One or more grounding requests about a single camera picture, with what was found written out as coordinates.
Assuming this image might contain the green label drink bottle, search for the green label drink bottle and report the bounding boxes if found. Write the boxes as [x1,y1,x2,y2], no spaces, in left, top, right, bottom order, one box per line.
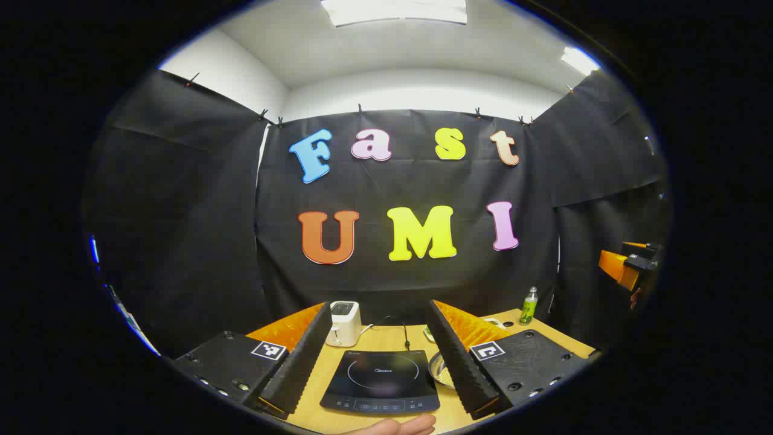
[519,286,539,326]

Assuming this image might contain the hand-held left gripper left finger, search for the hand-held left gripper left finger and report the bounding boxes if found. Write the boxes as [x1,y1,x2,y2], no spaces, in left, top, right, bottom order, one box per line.
[174,301,334,419]

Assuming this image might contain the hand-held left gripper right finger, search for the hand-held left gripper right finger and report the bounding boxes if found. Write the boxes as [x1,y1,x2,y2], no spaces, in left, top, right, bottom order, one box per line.
[426,299,600,421]

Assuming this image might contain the large ceiling light panel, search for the large ceiling light panel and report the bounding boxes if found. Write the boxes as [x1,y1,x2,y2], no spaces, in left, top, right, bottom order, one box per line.
[320,0,469,28]

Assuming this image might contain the white toaster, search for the white toaster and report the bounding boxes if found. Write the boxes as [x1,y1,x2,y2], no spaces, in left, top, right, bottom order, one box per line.
[325,301,363,348]

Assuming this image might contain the small ceiling light panel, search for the small ceiling light panel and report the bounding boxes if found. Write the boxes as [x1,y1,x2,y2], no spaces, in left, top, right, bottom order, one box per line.
[560,47,600,76]

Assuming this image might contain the stainless steel pot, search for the stainless steel pot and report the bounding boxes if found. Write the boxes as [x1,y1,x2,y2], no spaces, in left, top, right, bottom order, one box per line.
[428,352,455,389]

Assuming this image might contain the black power cable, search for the black power cable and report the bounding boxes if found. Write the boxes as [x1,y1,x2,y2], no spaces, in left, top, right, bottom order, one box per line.
[377,314,412,352]

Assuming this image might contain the black backdrop cloth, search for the black backdrop cloth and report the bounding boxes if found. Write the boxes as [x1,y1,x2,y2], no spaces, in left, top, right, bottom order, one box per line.
[82,68,672,357]

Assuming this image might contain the black induction cooktop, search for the black induction cooktop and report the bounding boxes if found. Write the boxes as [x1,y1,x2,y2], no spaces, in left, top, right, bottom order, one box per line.
[319,349,440,416]

